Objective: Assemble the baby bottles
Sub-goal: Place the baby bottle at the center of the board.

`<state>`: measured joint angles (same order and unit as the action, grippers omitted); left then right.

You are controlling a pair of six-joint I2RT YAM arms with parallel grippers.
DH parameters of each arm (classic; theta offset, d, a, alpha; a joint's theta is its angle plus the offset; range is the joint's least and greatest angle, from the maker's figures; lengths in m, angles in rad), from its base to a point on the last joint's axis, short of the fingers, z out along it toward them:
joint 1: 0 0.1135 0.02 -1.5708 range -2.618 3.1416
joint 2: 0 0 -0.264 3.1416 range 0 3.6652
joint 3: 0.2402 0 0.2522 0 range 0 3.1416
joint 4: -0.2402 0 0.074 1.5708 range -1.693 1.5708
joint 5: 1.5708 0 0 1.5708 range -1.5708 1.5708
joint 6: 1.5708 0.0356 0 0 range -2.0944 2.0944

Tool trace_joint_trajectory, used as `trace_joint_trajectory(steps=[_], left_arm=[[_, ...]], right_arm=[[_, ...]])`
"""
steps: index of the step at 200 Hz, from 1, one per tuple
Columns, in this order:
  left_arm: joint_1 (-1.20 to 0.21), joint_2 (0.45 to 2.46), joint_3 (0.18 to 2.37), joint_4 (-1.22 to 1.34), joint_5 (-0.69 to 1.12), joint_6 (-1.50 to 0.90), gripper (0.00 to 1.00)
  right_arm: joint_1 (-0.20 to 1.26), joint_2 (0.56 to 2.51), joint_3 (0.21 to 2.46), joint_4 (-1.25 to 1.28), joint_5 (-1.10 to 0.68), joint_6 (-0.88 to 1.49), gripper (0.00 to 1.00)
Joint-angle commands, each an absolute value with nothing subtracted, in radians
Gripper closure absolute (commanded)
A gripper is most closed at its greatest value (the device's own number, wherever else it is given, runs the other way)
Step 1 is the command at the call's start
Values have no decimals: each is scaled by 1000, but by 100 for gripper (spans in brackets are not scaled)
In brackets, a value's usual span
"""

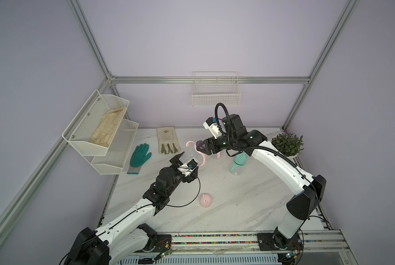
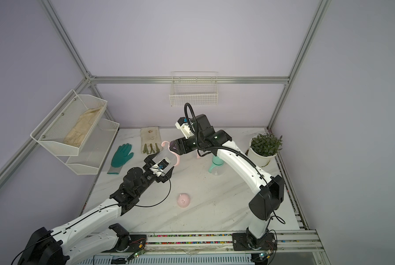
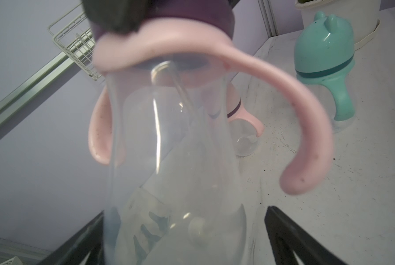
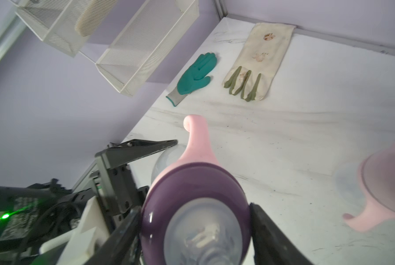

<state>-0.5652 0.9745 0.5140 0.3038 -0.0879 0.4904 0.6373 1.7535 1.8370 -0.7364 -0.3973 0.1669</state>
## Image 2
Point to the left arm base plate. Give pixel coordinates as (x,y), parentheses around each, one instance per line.
(131,244)

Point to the mint green bottle cap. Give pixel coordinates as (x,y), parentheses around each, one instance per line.
(217,161)

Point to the lower white mesh shelf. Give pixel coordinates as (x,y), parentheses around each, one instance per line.
(92,156)

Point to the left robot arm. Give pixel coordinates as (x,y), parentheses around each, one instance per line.
(94,231)

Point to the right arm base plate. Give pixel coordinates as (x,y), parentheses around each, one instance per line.
(248,242)

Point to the aluminium front rail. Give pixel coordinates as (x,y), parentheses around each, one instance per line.
(196,243)

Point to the upper white mesh shelf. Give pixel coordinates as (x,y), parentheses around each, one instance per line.
(50,133)

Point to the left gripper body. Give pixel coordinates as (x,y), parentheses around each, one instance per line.
(158,179)

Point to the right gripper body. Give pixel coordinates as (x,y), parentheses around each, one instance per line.
(190,145)

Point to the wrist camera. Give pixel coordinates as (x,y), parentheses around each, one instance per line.
(162,165)
(183,125)

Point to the beige glove in shelf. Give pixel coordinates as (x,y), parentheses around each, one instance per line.
(78,133)

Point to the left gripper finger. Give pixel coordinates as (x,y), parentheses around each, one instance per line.
(149,160)
(168,174)

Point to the pink bottle cap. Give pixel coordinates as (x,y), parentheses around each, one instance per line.
(183,200)

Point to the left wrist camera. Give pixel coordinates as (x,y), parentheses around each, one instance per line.
(162,165)

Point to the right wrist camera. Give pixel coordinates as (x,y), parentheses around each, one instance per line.
(183,125)

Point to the beige glove green fingertips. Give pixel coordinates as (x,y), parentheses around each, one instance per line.
(150,140)

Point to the potted green plant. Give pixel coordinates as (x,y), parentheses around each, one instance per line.
(263,148)

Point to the clear baby bottle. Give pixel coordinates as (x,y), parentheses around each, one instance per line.
(174,158)

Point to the white mesh shelf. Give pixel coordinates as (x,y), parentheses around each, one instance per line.
(92,156)
(50,133)

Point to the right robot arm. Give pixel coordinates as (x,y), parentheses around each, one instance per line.
(268,190)

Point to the green rubber glove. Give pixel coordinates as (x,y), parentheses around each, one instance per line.
(120,158)

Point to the white wire wall basket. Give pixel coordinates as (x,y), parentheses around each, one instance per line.
(197,88)

